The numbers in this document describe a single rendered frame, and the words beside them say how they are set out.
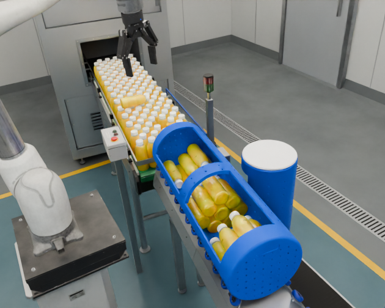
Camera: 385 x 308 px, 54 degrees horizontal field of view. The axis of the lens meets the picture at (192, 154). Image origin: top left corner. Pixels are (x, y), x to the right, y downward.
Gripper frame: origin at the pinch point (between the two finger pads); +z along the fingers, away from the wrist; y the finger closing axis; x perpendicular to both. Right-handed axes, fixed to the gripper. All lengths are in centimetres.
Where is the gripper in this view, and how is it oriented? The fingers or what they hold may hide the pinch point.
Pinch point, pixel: (142, 66)
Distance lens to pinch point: 148.0
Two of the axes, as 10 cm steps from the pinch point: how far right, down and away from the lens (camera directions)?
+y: -5.8, 4.9, -6.5
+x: 8.1, 2.4, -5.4
